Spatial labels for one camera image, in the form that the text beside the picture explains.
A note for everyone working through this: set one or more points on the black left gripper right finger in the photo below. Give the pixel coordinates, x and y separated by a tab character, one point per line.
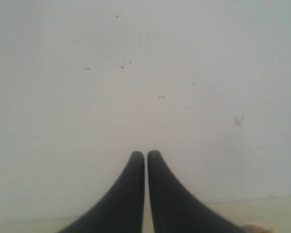
174	209

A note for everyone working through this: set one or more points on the tan teddy bear striped sweater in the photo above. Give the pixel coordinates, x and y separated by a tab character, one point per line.
256	228

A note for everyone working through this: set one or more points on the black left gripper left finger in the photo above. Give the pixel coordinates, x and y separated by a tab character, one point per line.
121	209

